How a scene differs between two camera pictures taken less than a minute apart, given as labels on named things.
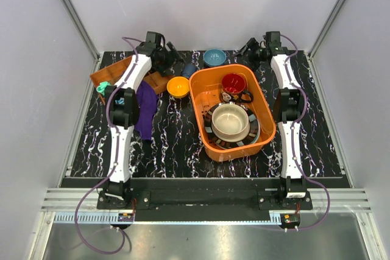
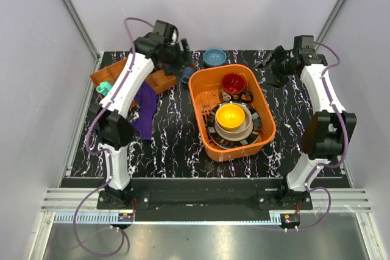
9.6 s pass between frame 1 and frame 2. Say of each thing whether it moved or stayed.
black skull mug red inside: stayed
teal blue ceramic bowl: stayed
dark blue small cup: stayed
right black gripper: moved
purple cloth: stayed
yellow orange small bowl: moved
